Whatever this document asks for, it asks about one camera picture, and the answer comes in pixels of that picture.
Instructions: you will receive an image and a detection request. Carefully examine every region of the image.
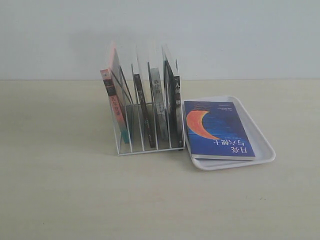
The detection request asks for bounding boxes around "dark brown spine book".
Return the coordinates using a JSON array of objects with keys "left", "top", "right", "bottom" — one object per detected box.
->
[{"left": 131, "top": 44, "right": 156, "bottom": 149}]

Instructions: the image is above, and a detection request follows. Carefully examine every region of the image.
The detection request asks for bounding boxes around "pink spine book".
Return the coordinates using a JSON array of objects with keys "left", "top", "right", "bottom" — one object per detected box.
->
[{"left": 100, "top": 42, "right": 130, "bottom": 144}]

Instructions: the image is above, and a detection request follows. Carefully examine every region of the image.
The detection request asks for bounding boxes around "black spine book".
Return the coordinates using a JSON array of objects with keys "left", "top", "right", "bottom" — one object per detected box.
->
[{"left": 162, "top": 44, "right": 184, "bottom": 148}]

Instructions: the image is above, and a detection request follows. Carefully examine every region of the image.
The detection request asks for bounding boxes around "white plastic tray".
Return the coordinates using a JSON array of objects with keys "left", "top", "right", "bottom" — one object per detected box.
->
[{"left": 182, "top": 96, "right": 276, "bottom": 171}]

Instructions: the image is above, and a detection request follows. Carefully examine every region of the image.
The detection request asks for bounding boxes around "white wire book rack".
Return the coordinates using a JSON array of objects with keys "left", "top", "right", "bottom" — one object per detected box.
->
[{"left": 105, "top": 46, "right": 186, "bottom": 156}]

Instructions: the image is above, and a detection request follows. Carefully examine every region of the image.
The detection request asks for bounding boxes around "grey spine book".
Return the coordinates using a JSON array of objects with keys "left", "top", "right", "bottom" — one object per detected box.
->
[{"left": 147, "top": 62, "right": 169, "bottom": 141}]

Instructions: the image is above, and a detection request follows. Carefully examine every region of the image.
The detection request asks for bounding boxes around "blue moon cover book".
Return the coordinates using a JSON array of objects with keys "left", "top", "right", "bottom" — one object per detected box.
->
[{"left": 184, "top": 100, "right": 256, "bottom": 161}]

